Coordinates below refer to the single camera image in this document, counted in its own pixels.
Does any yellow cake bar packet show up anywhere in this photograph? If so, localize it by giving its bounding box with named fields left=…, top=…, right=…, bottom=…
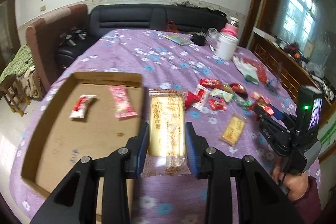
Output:
left=141, top=88, right=190, bottom=177

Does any dark red puffed snack bag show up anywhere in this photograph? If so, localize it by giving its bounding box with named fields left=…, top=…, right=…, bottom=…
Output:
left=257, top=97, right=274, bottom=116

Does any right hand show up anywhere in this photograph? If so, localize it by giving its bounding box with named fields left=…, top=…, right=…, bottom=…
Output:
left=272, top=161, right=309, bottom=201

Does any black phone stand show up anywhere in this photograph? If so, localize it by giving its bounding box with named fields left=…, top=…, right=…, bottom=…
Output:
left=265, top=61, right=282, bottom=95

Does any small yellow cake packet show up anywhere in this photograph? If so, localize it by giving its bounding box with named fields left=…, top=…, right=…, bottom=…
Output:
left=220, top=114, right=247, bottom=146

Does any pink packet on table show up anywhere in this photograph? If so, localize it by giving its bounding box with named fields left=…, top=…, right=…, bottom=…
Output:
left=251, top=92, right=264, bottom=101

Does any green foil candy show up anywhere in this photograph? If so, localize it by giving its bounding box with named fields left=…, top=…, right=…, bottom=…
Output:
left=233, top=96, right=252, bottom=110

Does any red patterned gift bag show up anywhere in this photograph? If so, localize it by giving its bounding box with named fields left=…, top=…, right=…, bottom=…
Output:
left=243, top=57, right=268, bottom=84

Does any green white wrapper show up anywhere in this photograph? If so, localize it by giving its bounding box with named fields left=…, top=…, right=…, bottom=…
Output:
left=210, top=88, right=234, bottom=103

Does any flat cardboard tray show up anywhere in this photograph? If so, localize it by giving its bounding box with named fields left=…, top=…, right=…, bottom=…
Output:
left=20, top=70, right=145, bottom=224

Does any small red square packet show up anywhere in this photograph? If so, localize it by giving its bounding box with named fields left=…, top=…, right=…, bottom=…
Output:
left=209, top=98, right=227, bottom=111

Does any white red snack packet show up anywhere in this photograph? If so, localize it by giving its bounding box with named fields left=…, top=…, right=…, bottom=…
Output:
left=70, top=94, right=96, bottom=119

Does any purple floral tablecloth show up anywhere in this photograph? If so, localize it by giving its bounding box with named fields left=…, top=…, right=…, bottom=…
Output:
left=10, top=30, right=296, bottom=223

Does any pink snack packet in tray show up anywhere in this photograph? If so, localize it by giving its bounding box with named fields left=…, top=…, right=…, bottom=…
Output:
left=109, top=85, right=137, bottom=119

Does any red candy packet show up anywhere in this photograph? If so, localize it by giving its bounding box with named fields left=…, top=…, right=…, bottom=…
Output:
left=199, top=79, right=222, bottom=89

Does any red white long packet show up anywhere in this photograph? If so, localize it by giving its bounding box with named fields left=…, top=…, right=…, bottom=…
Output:
left=191, top=84, right=210, bottom=111

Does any red packet left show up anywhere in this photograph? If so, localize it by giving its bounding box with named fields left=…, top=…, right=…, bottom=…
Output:
left=185, top=92, right=199, bottom=110

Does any white plastic jar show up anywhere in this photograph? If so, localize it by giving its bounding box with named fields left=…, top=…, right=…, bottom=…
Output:
left=217, top=33, right=239, bottom=61

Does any wooden stool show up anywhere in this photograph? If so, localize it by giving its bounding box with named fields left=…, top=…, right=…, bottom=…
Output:
left=1, top=75, right=30, bottom=117

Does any pink sleeved thermos bottle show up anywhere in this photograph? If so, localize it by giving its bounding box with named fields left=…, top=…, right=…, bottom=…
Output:
left=221, top=16, right=239, bottom=38

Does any black cup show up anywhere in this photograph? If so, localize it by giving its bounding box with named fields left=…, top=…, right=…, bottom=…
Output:
left=191, top=32, right=206, bottom=46

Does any green patterned cushion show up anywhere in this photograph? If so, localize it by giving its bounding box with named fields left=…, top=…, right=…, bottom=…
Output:
left=1, top=44, right=34, bottom=81

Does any colourful booklet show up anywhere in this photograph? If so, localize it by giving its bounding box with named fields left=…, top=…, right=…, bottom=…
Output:
left=163, top=35, right=191, bottom=46

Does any wooden door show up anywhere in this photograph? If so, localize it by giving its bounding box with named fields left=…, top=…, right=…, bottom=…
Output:
left=0, top=0, right=21, bottom=72

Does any brown armchair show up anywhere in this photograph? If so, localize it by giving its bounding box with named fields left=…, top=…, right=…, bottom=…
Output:
left=26, top=3, right=88, bottom=94

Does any red plastic bag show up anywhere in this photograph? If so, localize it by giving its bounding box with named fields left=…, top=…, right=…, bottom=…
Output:
left=166, top=20, right=179, bottom=34

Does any black leather sofa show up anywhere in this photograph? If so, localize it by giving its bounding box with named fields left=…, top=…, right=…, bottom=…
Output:
left=54, top=4, right=228, bottom=72

